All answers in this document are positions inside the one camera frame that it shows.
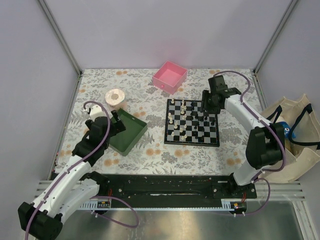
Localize green plastic tray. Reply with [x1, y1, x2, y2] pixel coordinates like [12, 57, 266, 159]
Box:
[109, 108, 148, 157]

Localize pink plastic box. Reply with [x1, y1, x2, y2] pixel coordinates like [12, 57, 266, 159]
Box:
[152, 61, 188, 95]

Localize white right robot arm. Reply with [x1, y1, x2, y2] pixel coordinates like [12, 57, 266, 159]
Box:
[200, 72, 286, 198]

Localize black white chess board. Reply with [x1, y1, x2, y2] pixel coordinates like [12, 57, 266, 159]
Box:
[164, 99, 220, 147]

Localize blue cartoon face package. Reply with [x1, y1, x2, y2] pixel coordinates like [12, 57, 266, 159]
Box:
[278, 121, 291, 139]

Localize pink toilet paper roll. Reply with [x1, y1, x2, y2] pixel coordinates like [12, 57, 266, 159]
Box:
[104, 88, 127, 111]

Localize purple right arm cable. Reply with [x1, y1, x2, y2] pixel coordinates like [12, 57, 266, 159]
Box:
[213, 70, 287, 217]

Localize floral patterned table mat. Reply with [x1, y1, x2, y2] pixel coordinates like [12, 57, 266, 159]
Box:
[53, 69, 248, 175]

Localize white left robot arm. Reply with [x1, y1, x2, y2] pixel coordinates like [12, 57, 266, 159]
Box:
[18, 102, 126, 240]

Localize aluminium rail frame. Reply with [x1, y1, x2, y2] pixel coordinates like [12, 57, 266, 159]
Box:
[34, 180, 63, 199]

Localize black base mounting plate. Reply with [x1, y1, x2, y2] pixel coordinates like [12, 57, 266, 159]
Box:
[81, 171, 257, 209]

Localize cream canvas tote bag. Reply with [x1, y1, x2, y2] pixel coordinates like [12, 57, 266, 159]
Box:
[259, 94, 320, 184]

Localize white slotted cable duct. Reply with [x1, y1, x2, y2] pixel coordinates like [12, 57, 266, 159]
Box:
[78, 199, 112, 211]

